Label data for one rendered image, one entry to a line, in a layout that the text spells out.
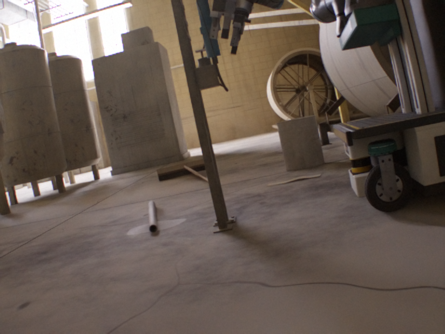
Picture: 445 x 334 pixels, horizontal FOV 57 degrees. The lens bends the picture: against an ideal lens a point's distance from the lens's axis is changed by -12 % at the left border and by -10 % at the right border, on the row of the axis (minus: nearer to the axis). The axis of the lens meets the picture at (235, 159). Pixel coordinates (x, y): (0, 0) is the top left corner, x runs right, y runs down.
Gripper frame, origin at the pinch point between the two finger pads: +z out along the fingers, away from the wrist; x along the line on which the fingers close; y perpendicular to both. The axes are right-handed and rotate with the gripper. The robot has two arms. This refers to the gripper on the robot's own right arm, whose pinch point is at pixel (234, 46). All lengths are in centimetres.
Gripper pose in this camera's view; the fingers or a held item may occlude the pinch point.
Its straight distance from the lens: 206.0
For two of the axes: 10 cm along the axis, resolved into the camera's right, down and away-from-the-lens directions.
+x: 0.1, 0.4, 10.0
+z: -2.0, 9.8, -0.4
